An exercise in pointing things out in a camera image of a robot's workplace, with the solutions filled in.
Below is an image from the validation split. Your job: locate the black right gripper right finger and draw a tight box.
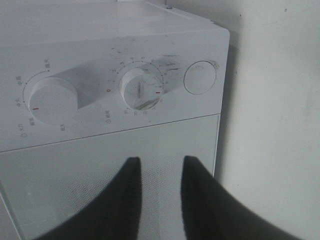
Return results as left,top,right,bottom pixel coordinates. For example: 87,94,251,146
181,156,296,240

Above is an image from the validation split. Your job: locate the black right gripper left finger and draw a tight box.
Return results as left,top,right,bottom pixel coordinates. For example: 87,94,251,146
40,157,142,240

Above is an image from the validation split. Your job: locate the white timer knob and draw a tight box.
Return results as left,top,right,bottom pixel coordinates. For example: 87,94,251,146
119,67,163,111

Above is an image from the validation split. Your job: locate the white microwave oven body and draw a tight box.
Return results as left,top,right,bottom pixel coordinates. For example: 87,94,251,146
0,0,231,240

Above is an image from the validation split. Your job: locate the white microwave door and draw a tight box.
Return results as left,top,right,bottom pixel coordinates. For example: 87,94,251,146
0,115,220,240

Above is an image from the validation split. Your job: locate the round white door button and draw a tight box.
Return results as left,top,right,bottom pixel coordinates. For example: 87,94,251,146
183,60,217,95

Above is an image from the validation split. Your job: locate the upper white power knob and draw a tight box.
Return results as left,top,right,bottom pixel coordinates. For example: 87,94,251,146
27,77,78,125

